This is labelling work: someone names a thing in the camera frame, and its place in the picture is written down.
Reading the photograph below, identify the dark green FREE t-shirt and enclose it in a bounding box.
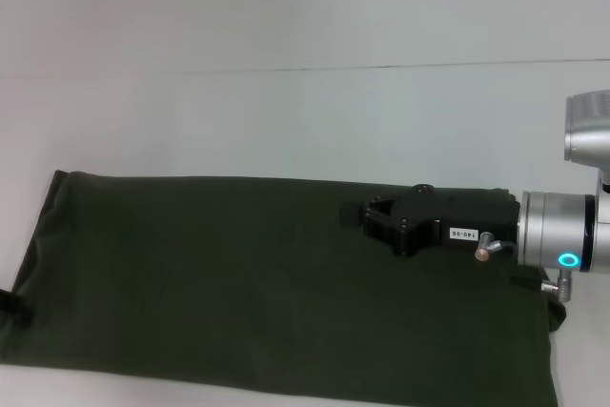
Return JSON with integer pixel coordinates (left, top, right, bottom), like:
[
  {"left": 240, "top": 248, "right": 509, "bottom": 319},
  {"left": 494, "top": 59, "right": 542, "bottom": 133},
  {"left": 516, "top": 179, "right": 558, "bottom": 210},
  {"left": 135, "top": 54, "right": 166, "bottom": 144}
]
[{"left": 0, "top": 168, "right": 569, "bottom": 407}]

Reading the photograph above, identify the silver metal connector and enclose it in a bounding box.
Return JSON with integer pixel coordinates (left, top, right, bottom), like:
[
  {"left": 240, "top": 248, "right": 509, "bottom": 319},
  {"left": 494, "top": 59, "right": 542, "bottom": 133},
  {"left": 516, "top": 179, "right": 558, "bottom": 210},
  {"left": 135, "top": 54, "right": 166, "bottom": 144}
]
[{"left": 473, "top": 231, "right": 498, "bottom": 264}]

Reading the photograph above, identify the silver plug with black boot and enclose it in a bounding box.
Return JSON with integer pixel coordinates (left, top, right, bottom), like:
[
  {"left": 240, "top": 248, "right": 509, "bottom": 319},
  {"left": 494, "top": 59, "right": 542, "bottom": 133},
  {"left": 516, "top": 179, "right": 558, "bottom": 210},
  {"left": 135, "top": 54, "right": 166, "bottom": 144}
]
[{"left": 508, "top": 267, "right": 574, "bottom": 304}]

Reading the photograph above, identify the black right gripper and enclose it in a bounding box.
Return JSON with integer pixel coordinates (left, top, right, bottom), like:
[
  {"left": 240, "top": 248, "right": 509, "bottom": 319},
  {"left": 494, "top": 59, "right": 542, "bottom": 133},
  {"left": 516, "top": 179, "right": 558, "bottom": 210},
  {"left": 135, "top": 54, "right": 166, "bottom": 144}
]
[{"left": 338, "top": 183, "right": 521, "bottom": 259}]

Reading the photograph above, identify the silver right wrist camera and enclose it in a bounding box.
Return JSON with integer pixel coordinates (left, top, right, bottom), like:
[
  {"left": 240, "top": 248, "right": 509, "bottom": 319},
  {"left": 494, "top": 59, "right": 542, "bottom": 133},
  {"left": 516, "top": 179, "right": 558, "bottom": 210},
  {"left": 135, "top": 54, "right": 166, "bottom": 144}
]
[{"left": 563, "top": 89, "right": 610, "bottom": 194}]

